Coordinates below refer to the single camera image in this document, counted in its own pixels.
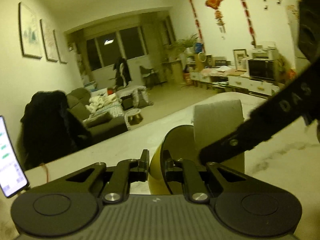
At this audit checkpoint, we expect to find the framed wall picture right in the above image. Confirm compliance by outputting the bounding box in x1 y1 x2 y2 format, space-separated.
53 29 68 64

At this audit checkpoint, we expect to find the black microwave oven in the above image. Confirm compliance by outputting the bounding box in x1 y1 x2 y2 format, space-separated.
248 59 276 81

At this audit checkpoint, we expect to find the white sponge block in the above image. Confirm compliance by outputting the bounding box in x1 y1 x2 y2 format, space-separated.
192 99 246 174

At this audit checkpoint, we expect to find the framed wall picture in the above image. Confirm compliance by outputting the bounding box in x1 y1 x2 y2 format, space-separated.
53 29 68 64
18 2 42 60
40 18 59 62

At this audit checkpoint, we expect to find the chair with black coat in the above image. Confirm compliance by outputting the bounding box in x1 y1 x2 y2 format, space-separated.
17 90 93 170

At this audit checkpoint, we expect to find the framed picture on cabinet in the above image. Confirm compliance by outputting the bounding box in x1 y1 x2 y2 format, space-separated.
233 49 247 71

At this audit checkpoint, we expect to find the red firecracker string decoration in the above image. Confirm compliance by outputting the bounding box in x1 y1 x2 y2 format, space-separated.
240 0 256 48

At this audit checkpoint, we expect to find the framed wall picture left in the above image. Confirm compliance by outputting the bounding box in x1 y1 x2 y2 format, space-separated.
18 2 42 60

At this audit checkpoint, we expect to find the jacket on coat stand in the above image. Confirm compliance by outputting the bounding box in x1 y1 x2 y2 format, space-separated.
113 57 132 87

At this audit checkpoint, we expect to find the potted green plant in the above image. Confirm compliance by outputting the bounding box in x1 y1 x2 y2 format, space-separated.
170 34 198 53

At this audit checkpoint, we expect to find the white printer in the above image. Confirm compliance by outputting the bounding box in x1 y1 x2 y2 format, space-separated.
251 46 279 61

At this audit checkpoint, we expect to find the orange charging cable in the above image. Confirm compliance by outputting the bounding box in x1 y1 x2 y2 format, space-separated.
39 162 49 183

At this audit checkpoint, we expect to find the white tv cabinet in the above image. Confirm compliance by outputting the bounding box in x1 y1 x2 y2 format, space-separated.
190 72 280 97

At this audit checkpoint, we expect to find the dark grey sofa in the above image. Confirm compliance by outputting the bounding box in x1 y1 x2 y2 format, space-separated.
67 88 129 143

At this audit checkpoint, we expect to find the red chinese knot ornament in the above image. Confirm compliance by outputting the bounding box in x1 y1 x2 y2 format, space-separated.
205 0 226 40

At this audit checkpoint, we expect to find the smartphone with lit screen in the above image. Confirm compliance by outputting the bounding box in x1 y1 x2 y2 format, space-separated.
0 115 29 198

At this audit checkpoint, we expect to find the small round white stool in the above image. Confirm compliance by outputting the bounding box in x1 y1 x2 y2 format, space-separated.
125 108 143 129

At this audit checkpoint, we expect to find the framed wall picture middle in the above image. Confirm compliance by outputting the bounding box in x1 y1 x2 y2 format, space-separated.
40 18 59 62

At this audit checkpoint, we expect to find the black wooden chair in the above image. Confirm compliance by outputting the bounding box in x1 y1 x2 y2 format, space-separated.
139 66 161 89

